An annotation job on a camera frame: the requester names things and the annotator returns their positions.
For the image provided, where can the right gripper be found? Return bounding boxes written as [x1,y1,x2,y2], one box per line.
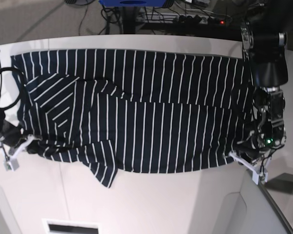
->
[0,121,32,154]

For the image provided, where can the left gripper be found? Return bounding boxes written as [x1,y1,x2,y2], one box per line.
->
[235,136,268,164]

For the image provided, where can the navy white striped t-shirt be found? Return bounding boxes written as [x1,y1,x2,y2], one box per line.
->
[11,49,254,187]

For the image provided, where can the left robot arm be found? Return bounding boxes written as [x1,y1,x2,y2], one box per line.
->
[234,0,293,165]

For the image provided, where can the black power strip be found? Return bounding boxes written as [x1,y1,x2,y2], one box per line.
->
[176,15,226,26]

